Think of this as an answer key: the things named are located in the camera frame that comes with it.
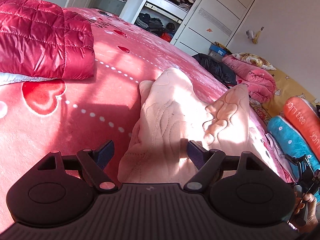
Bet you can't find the person right hand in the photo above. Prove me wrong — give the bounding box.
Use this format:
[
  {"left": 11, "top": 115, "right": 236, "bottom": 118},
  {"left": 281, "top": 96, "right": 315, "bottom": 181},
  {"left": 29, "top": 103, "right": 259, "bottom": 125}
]
[{"left": 290, "top": 193, "right": 319, "bottom": 233}]

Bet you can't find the yellow cartoon headboard cover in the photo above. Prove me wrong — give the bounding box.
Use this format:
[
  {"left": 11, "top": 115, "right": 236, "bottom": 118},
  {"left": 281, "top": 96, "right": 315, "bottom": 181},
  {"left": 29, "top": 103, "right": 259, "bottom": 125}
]
[{"left": 262, "top": 69, "right": 319, "bottom": 117}]

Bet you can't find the white wardrobe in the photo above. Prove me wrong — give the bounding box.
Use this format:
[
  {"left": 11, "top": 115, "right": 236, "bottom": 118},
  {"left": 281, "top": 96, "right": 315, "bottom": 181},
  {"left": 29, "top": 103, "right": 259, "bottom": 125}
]
[{"left": 120, "top": 0, "right": 255, "bottom": 55}]

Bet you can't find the folded pink fleece blanket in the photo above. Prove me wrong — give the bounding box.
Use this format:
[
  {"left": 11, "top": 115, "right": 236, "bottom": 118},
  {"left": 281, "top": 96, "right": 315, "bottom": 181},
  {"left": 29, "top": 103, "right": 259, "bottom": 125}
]
[{"left": 222, "top": 55, "right": 276, "bottom": 103}]

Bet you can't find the blue box by wardrobe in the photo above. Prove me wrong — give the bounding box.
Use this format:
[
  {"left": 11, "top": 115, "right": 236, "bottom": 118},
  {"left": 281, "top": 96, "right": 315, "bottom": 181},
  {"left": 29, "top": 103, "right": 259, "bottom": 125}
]
[{"left": 209, "top": 44, "right": 228, "bottom": 56}]

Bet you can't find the floral yellow white pillow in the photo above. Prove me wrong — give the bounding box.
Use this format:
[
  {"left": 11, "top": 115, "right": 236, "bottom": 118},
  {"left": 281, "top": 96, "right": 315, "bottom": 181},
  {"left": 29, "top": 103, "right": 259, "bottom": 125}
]
[{"left": 232, "top": 53, "right": 277, "bottom": 71}]

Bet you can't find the black jacket on bed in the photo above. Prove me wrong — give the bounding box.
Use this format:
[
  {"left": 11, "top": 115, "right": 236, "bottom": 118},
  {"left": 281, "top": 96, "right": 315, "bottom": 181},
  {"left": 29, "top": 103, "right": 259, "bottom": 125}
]
[{"left": 193, "top": 54, "right": 238, "bottom": 87}]

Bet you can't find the teal flower print pillow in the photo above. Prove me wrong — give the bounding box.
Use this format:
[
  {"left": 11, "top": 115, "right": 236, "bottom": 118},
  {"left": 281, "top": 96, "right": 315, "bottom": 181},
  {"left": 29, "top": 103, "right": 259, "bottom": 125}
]
[{"left": 266, "top": 116, "right": 319, "bottom": 181}]

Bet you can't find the dark clothes lower shelf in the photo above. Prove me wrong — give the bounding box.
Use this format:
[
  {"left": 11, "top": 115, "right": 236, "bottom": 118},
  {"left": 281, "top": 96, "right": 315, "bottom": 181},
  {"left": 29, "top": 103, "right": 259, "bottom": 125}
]
[{"left": 135, "top": 13, "right": 176, "bottom": 42}]

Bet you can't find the orange good luck pillow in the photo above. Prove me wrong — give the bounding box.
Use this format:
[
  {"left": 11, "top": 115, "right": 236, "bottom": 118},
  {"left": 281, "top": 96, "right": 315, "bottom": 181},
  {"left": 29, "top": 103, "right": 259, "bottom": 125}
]
[{"left": 283, "top": 96, "right": 320, "bottom": 159}]

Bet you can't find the pink heart print bed blanket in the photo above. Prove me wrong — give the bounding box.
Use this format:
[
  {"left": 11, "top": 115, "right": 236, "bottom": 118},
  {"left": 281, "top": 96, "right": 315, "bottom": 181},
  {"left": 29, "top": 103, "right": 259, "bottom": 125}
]
[{"left": 1, "top": 9, "right": 226, "bottom": 230}]

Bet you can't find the pink quilted pajama top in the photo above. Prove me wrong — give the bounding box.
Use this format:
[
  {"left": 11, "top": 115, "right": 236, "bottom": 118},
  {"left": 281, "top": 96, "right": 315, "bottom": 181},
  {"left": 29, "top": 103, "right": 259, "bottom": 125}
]
[{"left": 118, "top": 68, "right": 254, "bottom": 184}]

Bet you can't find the yellow tassel wall hanging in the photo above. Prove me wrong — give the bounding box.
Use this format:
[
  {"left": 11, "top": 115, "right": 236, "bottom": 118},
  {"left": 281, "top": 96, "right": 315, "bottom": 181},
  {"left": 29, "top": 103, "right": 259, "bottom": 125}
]
[{"left": 246, "top": 27, "right": 264, "bottom": 44}]

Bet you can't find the red quilted down jacket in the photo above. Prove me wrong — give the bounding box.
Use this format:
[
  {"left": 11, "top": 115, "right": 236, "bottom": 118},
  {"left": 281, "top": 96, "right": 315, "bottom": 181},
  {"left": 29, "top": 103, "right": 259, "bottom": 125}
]
[{"left": 1, "top": 0, "right": 95, "bottom": 85}]

